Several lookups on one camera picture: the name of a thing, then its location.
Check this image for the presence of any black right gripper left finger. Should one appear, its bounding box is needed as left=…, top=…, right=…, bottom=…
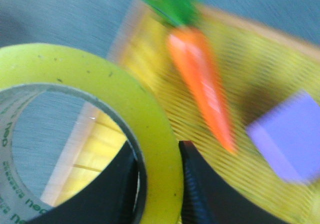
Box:
left=29, top=142, right=140, bottom=224

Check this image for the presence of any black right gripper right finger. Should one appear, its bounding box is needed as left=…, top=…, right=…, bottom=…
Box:
left=178, top=140, right=284, bottom=224

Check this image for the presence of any orange toy carrot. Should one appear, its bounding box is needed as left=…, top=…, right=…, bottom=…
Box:
left=141, top=0, right=236, bottom=154

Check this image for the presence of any purple foam cube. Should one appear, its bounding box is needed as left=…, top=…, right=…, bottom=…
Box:
left=246, top=91, right=320, bottom=184

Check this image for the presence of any yellow wicker basket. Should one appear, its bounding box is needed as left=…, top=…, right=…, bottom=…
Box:
left=39, top=0, right=320, bottom=224

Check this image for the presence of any yellow packing tape roll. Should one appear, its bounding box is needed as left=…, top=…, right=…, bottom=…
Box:
left=0, top=43, right=184, bottom=224

